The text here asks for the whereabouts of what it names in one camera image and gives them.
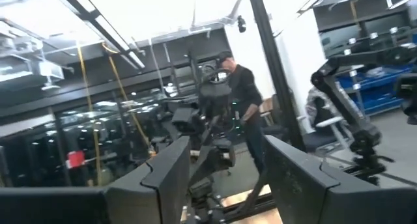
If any slanted ceiling light strip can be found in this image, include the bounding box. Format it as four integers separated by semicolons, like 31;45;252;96
53;0;147;70

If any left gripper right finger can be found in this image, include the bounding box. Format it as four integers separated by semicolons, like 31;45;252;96
263;135;392;224

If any person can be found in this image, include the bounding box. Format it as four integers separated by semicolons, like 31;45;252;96
215;50;267;175

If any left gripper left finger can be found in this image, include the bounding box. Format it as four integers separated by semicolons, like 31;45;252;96
106;135;192;224

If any blue storage rack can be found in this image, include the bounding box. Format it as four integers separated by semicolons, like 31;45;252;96
337;64;414;117

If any yellow hanging strap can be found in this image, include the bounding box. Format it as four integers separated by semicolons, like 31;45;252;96
101;42;154;155
76;43;104;186

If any small black mounted camera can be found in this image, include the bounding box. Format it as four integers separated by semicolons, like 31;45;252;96
237;14;248;34

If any black white office chair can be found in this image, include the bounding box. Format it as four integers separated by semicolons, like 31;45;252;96
298;86;354;153

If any small red tag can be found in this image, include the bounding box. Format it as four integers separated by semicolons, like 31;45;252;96
66;150;86;170

